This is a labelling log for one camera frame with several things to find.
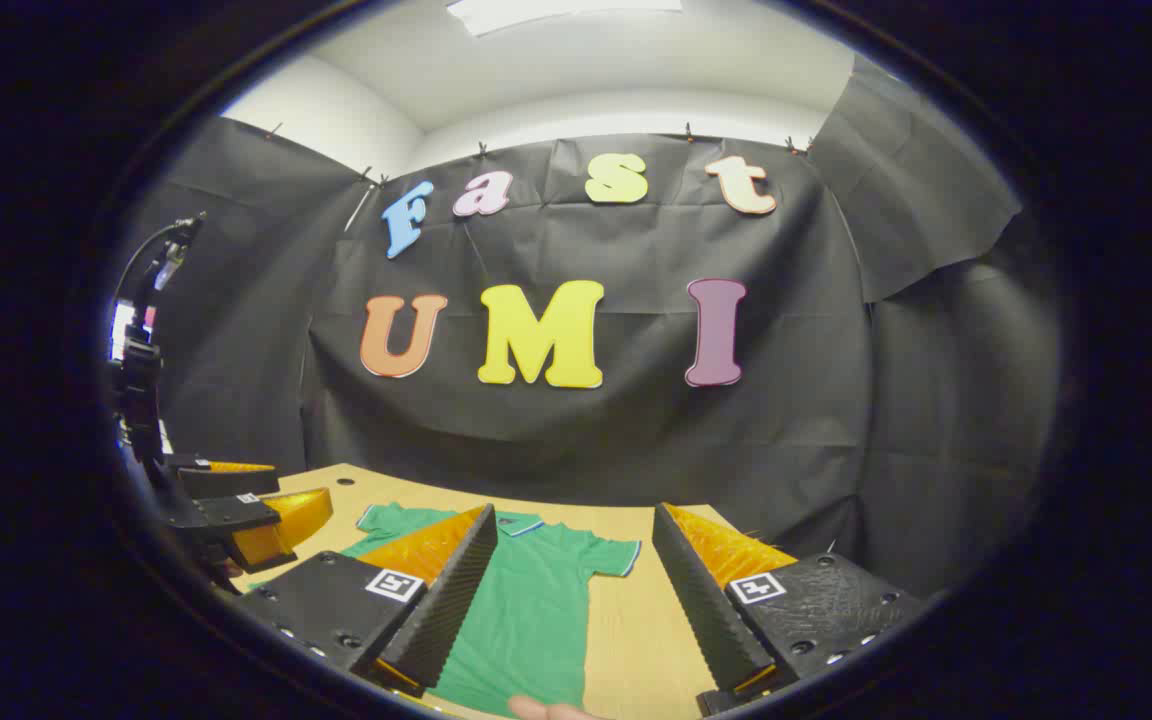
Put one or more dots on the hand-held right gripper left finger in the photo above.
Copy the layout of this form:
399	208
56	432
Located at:
446	610

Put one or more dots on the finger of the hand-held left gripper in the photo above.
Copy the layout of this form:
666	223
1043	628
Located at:
236	515
226	482

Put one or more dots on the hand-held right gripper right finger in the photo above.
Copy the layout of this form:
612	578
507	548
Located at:
706	610

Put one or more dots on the green T-shirt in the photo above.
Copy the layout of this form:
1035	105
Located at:
536	610

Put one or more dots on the computer monitor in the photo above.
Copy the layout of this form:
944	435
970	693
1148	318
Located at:
120	335

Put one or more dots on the black backdrop cloth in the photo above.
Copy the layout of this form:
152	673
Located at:
636	430

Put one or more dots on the ceiling light panel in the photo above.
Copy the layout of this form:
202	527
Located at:
556	12

